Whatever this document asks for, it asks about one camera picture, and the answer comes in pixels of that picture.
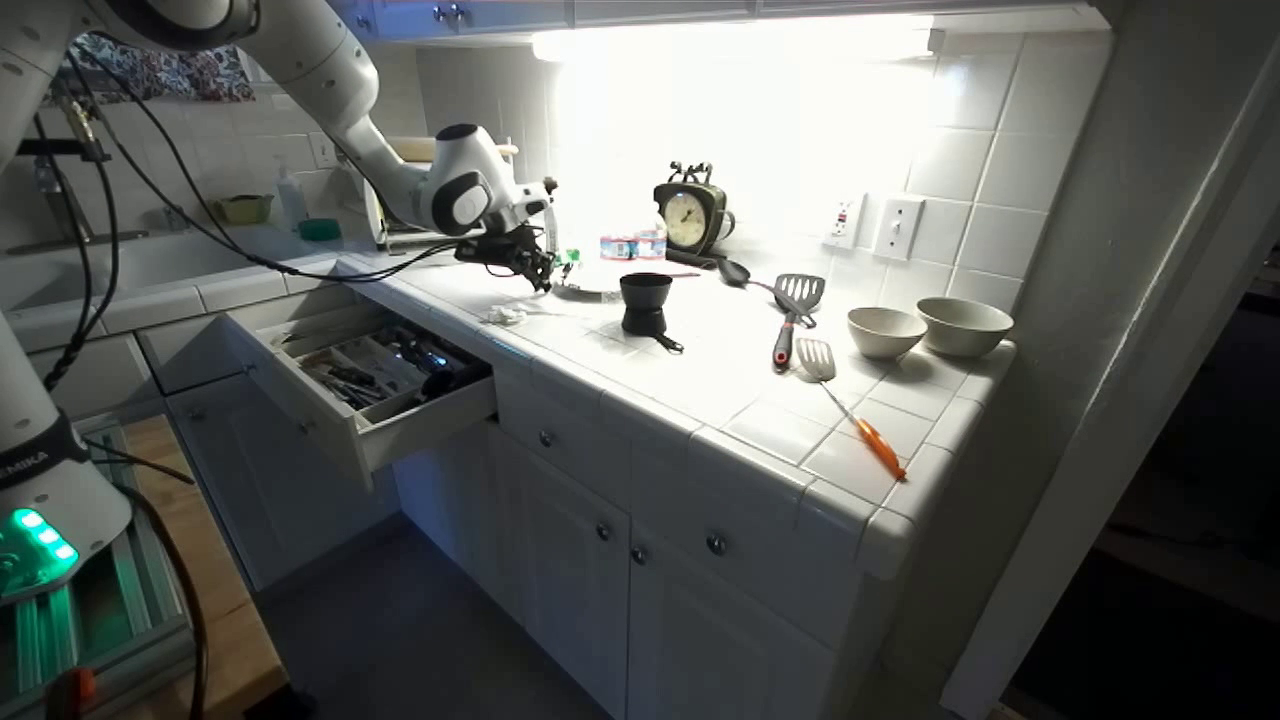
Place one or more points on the orange handled screwdriver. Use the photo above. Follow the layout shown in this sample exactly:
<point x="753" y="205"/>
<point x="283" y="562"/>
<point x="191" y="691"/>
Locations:
<point x="873" y="443"/>

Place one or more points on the black ladle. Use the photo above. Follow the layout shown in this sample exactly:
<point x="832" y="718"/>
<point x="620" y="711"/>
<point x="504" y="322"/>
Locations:
<point x="737" y="274"/>

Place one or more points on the white plate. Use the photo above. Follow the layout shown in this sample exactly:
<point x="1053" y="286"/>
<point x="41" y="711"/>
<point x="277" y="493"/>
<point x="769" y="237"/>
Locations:
<point x="590" y="282"/>

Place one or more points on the open white drawer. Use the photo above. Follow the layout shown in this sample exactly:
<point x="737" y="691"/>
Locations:
<point x="363" y="383"/>

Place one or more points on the black cup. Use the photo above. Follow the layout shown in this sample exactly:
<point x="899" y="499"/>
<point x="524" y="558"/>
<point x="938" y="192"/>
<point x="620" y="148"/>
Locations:
<point x="644" y="307"/>

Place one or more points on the under-cabinet light bar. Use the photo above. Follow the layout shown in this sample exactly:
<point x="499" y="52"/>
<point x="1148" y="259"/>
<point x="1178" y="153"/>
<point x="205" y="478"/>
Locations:
<point x="863" y="39"/>

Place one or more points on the lower white cabinets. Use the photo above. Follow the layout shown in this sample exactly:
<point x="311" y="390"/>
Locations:
<point x="687" y="535"/>

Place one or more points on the white bowl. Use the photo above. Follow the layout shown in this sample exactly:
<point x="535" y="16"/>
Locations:
<point x="884" y="332"/>
<point x="962" y="328"/>

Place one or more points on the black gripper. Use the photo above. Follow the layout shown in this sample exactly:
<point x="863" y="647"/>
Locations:
<point x="517" y="237"/>

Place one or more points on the slotted spatula red handle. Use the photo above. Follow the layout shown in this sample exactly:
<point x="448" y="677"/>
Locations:
<point x="799" y="298"/>

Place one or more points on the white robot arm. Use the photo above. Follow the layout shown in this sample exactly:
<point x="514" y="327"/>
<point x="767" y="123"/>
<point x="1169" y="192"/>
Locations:
<point x="315" y="58"/>

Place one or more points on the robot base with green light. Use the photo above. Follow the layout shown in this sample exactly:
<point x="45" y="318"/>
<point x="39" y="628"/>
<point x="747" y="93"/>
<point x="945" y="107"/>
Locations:
<point x="96" y="604"/>

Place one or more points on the white bowl far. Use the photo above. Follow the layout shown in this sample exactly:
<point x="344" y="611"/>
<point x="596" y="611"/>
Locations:
<point x="962" y="328"/>

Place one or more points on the white bowl near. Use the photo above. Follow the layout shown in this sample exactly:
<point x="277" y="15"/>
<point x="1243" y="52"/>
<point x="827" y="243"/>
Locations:
<point x="884" y="332"/>

